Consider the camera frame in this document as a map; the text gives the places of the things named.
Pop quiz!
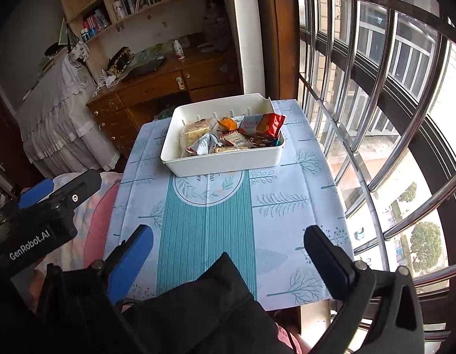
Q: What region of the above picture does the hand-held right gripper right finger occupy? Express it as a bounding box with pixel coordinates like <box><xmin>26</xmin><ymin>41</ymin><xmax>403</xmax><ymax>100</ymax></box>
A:
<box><xmin>303</xmin><ymin>225</ymin><xmax>424</xmax><ymax>354</ymax></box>

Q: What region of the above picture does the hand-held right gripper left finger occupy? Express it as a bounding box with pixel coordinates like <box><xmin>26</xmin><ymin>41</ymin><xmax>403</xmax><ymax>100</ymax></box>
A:
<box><xmin>36</xmin><ymin>224</ymin><xmax>155</xmax><ymax>354</ymax></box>

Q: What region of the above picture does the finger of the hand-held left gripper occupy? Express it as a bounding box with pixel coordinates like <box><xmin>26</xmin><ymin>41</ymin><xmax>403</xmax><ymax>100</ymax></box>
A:
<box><xmin>51</xmin><ymin>170</ymin><xmax>103</xmax><ymax>211</ymax></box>
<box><xmin>16</xmin><ymin>178</ymin><xmax>55</xmax><ymax>210</ymax></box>

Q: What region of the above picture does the yellow pastry clear packet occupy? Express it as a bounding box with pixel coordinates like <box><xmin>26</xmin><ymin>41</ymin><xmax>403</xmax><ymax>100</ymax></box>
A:
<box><xmin>183</xmin><ymin>119</ymin><xmax>214</xmax><ymax>141</ymax></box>
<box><xmin>212</xmin><ymin>145</ymin><xmax>251</xmax><ymax>154</ymax></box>

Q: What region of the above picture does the white printed snack packet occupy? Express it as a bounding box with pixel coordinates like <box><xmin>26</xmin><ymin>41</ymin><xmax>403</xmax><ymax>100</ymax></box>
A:
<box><xmin>186</xmin><ymin>133</ymin><xmax>222</xmax><ymax>155</ymax></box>

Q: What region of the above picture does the white plastic bin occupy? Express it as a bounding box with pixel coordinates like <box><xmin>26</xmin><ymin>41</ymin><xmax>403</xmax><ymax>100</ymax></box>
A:
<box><xmin>160</xmin><ymin>93</ymin><xmax>285</xmax><ymax>178</ymax></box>

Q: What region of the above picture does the blue biscuit pack red end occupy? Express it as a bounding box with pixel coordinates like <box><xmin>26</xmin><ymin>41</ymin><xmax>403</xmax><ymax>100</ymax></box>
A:
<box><xmin>238</xmin><ymin>113</ymin><xmax>286</xmax><ymax>138</ymax></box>

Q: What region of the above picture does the clear dark cake packet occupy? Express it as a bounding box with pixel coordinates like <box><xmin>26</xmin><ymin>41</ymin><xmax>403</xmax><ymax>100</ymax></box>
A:
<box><xmin>222</xmin><ymin>133</ymin><xmax>248</xmax><ymax>147</ymax></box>

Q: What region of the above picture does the white orange bar wrapper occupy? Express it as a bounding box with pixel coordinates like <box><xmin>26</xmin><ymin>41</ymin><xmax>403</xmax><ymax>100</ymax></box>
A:
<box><xmin>218</xmin><ymin>117</ymin><xmax>240</xmax><ymax>132</ymax></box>

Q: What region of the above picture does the pink patterned blanket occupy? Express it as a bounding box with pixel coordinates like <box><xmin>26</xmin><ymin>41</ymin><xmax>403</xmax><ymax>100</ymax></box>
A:
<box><xmin>40</xmin><ymin>171</ymin><xmax>121</xmax><ymax>266</ymax></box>

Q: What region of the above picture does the white lace cover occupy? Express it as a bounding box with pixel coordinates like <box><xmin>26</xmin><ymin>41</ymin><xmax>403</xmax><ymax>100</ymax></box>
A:
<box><xmin>16</xmin><ymin>57</ymin><xmax>121</xmax><ymax>178</ymax></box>

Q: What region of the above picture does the tree print tablecloth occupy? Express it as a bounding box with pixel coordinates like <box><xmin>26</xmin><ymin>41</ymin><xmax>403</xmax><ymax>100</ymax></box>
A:
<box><xmin>104</xmin><ymin>99</ymin><xmax>356</xmax><ymax>308</ymax></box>

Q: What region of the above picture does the pink fleece clothing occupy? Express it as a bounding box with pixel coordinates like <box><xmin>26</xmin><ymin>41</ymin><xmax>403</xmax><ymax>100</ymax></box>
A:
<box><xmin>274</xmin><ymin>321</ymin><xmax>313</xmax><ymax>354</ymax></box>

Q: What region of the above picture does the wooden desk with drawers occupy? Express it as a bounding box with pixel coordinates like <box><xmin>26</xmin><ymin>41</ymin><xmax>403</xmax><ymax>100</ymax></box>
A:
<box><xmin>86</xmin><ymin>46</ymin><xmax>243</xmax><ymax>155</ymax></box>

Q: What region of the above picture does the black patterned tissue box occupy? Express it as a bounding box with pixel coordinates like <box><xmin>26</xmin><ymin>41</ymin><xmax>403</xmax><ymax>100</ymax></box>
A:
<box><xmin>108</xmin><ymin>47</ymin><xmax>135</xmax><ymax>78</ymax></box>

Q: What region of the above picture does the wooden bookshelf with books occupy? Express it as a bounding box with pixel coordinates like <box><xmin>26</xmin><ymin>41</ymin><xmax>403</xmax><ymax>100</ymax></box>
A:
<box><xmin>53</xmin><ymin>0</ymin><xmax>232</xmax><ymax>63</ymax></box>

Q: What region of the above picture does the white pipe column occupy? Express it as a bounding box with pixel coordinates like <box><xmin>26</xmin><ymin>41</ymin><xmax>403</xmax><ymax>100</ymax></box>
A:
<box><xmin>231</xmin><ymin>0</ymin><xmax>266</xmax><ymax>96</ymax></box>

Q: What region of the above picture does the wooden window frame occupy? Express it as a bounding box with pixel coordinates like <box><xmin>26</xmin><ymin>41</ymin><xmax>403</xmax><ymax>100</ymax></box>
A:
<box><xmin>267</xmin><ymin>0</ymin><xmax>302</xmax><ymax>100</ymax></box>

